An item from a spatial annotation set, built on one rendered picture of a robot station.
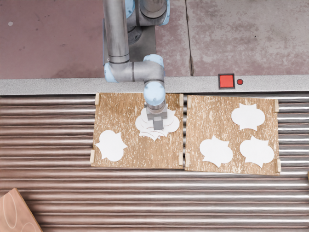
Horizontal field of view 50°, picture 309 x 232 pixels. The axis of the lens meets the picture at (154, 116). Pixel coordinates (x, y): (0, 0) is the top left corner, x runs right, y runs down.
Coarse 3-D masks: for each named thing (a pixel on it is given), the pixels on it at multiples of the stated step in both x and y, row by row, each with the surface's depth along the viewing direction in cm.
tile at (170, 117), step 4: (144, 108) 147; (144, 112) 146; (168, 112) 146; (172, 112) 146; (144, 116) 146; (168, 116) 145; (172, 116) 145; (144, 120) 145; (152, 120) 145; (164, 120) 145; (168, 120) 145; (172, 120) 145; (148, 124) 145; (152, 124) 145; (164, 124) 144; (168, 124) 144
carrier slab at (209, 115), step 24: (192, 96) 153; (216, 96) 152; (192, 120) 150; (216, 120) 149; (264, 120) 148; (192, 144) 147; (192, 168) 144; (216, 168) 143; (240, 168) 143; (264, 168) 142
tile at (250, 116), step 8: (240, 104) 150; (232, 112) 149; (240, 112) 149; (248, 112) 149; (256, 112) 148; (232, 120) 148; (240, 120) 148; (248, 120) 148; (256, 120) 147; (240, 128) 147; (248, 128) 147; (256, 128) 146
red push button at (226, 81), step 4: (220, 76) 156; (224, 76) 156; (228, 76) 156; (232, 76) 156; (220, 80) 155; (224, 80) 155; (228, 80) 155; (232, 80) 155; (220, 84) 155; (224, 84) 155; (228, 84) 155; (232, 84) 154
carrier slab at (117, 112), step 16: (112, 96) 155; (128, 96) 154; (176, 96) 153; (96, 112) 153; (112, 112) 153; (128, 112) 152; (176, 112) 151; (96, 128) 151; (112, 128) 150; (128, 128) 150; (128, 144) 148; (144, 144) 148; (160, 144) 147; (176, 144) 147; (96, 160) 147; (128, 160) 146; (144, 160) 146; (160, 160) 146; (176, 160) 145
